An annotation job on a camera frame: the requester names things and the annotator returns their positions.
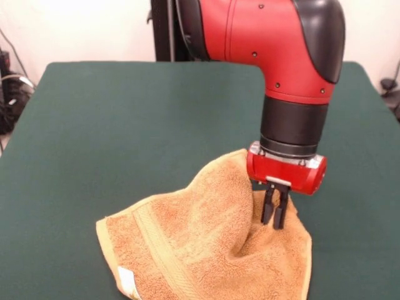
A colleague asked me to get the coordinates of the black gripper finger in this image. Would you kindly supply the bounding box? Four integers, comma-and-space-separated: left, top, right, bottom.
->
260, 184, 277, 226
272, 187, 291, 231

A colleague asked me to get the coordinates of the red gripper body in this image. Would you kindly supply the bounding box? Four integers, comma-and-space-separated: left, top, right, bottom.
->
246, 142, 328, 197

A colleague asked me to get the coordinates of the orange terry towel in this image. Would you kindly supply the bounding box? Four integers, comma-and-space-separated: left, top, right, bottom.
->
95, 148, 314, 300

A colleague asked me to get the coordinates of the dark green table cloth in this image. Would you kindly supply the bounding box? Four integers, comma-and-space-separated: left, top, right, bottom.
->
0, 61, 400, 300

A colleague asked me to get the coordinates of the black clamp with cable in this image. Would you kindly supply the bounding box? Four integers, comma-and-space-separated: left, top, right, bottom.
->
379, 59, 400, 123

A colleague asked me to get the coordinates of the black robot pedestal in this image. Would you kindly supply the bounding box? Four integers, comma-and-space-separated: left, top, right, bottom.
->
146, 0, 196, 62

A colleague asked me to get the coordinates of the tangled black cable bundle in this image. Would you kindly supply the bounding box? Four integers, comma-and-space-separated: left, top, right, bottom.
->
0, 27, 36, 135

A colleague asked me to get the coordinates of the black wall power adapter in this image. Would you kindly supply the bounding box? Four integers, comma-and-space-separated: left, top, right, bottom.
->
0, 49, 12, 79

